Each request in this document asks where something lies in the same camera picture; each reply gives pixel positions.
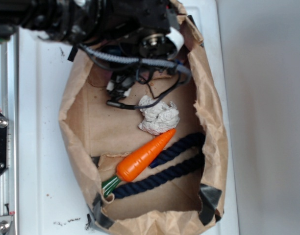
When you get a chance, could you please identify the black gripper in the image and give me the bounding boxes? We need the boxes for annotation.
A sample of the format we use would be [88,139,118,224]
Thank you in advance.
[106,72,135,107]

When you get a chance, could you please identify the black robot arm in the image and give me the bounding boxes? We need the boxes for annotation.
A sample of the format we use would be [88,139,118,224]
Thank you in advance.
[0,0,191,110]

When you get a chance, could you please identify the crumpled white paper ball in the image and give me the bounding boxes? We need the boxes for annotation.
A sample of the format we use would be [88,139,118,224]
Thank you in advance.
[138,101,180,136]

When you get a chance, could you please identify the brown paper bag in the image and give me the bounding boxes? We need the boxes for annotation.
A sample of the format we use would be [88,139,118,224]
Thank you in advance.
[59,0,228,235]

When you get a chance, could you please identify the orange plastic carrot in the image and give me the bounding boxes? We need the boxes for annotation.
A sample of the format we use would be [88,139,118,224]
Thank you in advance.
[101,128,176,198]

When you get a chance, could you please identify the white plastic tray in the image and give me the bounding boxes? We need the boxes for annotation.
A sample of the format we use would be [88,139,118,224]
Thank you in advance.
[16,0,241,235]

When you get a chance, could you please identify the grey braided cable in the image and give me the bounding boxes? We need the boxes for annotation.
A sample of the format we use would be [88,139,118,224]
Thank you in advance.
[78,43,192,81]

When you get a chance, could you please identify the dark blue rope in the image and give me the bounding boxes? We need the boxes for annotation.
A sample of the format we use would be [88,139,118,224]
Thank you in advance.
[113,132,206,199]

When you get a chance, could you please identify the aluminium frame rail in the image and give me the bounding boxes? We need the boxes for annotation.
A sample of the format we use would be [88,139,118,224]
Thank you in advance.
[0,34,19,235]

